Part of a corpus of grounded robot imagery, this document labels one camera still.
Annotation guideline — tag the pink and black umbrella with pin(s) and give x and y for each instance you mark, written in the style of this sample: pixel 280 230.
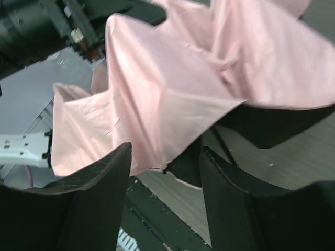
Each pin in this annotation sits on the pink and black umbrella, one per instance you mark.
pixel 252 66

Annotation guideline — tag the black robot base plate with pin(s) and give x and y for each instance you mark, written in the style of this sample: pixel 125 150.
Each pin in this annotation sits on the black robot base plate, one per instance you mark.
pixel 154 225

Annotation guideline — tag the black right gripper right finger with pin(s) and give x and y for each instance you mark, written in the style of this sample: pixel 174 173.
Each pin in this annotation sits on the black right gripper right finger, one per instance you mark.
pixel 246 213

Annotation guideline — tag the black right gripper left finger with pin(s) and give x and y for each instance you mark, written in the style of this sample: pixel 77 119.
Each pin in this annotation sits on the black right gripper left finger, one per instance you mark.
pixel 81 211

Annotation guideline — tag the white slotted cable duct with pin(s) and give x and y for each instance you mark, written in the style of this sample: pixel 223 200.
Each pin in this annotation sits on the white slotted cable duct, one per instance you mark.
pixel 125 242

